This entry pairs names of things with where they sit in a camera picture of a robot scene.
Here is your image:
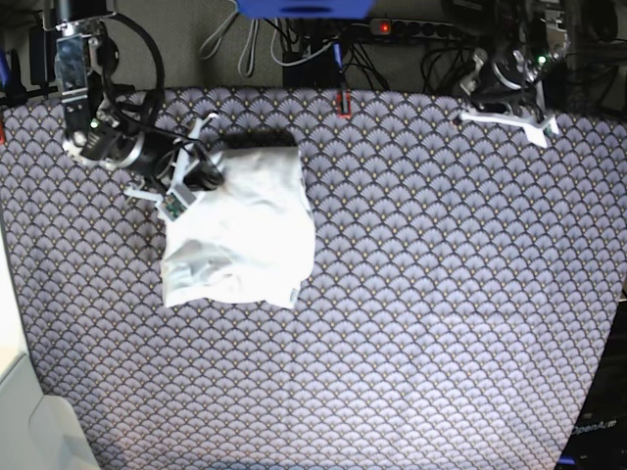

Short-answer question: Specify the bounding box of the grey looped cable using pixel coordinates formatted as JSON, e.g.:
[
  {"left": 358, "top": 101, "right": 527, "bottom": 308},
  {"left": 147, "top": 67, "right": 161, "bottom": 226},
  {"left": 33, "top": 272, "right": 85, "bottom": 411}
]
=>
[{"left": 237, "top": 19, "right": 261, "bottom": 78}]

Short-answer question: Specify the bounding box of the black device at right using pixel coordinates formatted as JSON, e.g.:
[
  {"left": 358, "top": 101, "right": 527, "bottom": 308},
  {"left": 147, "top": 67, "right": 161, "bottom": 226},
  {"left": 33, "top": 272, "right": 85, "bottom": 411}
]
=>
[{"left": 555, "top": 301, "right": 626, "bottom": 469}]

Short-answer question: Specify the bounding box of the blue box overhead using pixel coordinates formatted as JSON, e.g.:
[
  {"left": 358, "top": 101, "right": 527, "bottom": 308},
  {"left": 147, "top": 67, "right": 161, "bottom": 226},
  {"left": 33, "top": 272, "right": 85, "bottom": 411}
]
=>
[{"left": 236, "top": 0, "right": 373, "bottom": 20}]

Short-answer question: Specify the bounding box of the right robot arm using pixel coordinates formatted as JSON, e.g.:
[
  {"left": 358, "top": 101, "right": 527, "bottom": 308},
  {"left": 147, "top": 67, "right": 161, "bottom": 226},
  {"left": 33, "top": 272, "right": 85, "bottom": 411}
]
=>
[{"left": 42, "top": 1, "right": 224, "bottom": 221}]

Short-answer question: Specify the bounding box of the blue clamp handle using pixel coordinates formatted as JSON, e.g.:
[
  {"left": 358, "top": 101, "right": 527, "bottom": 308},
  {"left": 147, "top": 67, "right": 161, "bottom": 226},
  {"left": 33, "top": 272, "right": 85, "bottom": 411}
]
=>
[{"left": 333, "top": 42, "right": 343, "bottom": 72}]

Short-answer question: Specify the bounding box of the fan-patterned table cloth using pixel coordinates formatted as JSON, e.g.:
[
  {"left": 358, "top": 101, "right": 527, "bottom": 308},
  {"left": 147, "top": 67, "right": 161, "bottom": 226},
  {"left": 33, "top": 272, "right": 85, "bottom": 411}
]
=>
[{"left": 1, "top": 88, "right": 626, "bottom": 469}]

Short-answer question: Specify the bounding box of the red table clamp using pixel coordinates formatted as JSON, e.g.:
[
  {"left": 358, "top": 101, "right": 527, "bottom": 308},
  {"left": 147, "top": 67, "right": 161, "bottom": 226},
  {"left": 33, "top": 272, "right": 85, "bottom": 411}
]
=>
[{"left": 336, "top": 91, "right": 352, "bottom": 118}]

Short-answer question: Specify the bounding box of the black power strip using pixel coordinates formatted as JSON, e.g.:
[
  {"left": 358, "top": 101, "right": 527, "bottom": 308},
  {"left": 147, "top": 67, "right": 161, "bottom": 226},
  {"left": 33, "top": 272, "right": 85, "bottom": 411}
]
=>
[{"left": 367, "top": 19, "right": 468, "bottom": 41}]

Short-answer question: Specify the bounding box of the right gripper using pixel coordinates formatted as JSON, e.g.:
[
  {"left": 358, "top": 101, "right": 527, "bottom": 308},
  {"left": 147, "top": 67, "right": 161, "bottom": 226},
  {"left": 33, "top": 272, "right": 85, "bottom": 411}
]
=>
[{"left": 123, "top": 112, "right": 224, "bottom": 221}]

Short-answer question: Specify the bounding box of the white T-shirt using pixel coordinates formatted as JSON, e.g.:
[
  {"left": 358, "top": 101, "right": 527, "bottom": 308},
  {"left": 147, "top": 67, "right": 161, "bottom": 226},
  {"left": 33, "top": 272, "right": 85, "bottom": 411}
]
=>
[{"left": 161, "top": 147, "right": 315, "bottom": 309}]

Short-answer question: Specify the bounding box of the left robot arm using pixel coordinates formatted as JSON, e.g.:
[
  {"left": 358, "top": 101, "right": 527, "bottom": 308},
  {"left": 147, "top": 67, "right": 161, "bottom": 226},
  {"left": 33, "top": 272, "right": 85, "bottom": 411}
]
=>
[{"left": 443, "top": 1, "right": 569, "bottom": 148}]

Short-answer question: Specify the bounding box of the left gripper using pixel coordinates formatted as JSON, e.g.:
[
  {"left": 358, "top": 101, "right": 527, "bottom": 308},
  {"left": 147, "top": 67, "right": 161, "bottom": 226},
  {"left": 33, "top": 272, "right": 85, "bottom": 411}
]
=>
[{"left": 458, "top": 78, "right": 560, "bottom": 147}]

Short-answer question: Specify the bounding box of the white plastic bin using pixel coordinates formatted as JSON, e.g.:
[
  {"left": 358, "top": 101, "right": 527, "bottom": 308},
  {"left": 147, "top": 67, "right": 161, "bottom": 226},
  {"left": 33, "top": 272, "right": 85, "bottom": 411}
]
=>
[{"left": 1, "top": 350, "right": 99, "bottom": 469}]

